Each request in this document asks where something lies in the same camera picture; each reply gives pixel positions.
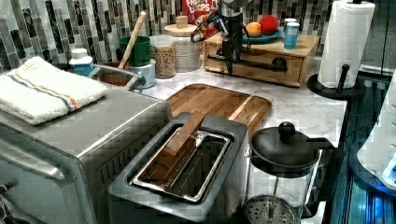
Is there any glass jar of grains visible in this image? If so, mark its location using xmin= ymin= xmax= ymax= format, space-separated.
xmin=150 ymin=35 xmax=176 ymax=78

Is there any orange fruit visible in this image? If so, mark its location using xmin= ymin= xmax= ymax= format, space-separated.
xmin=246 ymin=22 xmax=262 ymax=37

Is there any wooden drawer box black handle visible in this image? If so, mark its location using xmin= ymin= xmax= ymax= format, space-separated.
xmin=204 ymin=35 xmax=319 ymax=87

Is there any red apple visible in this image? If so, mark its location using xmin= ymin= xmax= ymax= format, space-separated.
xmin=259 ymin=15 xmax=278 ymax=35

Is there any white capped blue bottle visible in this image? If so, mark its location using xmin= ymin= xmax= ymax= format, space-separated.
xmin=69 ymin=49 xmax=93 ymax=77

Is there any silver toaster oven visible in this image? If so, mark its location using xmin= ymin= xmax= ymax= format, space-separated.
xmin=0 ymin=90 xmax=172 ymax=224

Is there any black paper towel holder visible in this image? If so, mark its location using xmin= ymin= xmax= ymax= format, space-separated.
xmin=307 ymin=64 xmax=366 ymax=101

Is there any blue can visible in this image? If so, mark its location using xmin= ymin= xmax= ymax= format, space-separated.
xmin=283 ymin=18 xmax=297 ymax=33
xmin=284 ymin=22 xmax=300 ymax=49

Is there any blue can rear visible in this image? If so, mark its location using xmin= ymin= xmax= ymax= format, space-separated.
xmin=283 ymin=18 xmax=297 ymax=33

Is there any brown wooden toast slice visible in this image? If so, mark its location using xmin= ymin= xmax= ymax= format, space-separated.
xmin=137 ymin=112 xmax=205 ymax=186

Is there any grey two-slot toaster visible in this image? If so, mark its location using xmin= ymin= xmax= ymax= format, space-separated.
xmin=107 ymin=112 xmax=248 ymax=224

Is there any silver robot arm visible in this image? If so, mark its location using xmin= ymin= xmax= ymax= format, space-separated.
xmin=218 ymin=0 xmax=249 ymax=75

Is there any light blue canister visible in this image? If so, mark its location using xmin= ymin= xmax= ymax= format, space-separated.
xmin=130 ymin=59 xmax=156 ymax=90

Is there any white striped folded towel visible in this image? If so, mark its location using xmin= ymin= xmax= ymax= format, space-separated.
xmin=0 ymin=56 xmax=107 ymax=125

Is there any teal plate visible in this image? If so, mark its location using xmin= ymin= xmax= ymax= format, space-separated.
xmin=242 ymin=30 xmax=282 ymax=45

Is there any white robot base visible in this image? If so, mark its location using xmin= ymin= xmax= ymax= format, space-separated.
xmin=357 ymin=74 xmax=396 ymax=191

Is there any white ceramic jar wooden lid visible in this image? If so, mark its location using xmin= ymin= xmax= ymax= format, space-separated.
xmin=164 ymin=16 xmax=201 ymax=73

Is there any green mug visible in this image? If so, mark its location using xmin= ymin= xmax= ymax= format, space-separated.
xmin=127 ymin=36 xmax=158 ymax=66

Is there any blue can front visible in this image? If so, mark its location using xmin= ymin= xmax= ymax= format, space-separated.
xmin=284 ymin=22 xmax=300 ymax=49

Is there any wooden cutting board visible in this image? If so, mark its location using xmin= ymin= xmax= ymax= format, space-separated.
xmin=166 ymin=84 xmax=272 ymax=136

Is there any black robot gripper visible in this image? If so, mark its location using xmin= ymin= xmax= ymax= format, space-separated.
xmin=220 ymin=13 xmax=243 ymax=75

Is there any metal pan with handle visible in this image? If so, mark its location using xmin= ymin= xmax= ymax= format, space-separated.
xmin=88 ymin=63 xmax=146 ymax=91

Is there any red cereal box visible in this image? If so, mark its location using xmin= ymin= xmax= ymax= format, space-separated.
xmin=177 ymin=0 xmax=217 ymax=42

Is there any white paper towel roll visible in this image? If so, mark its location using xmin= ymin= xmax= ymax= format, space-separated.
xmin=318 ymin=0 xmax=375 ymax=89

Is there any glass french press black lid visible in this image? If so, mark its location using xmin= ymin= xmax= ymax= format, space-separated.
xmin=245 ymin=121 xmax=345 ymax=224

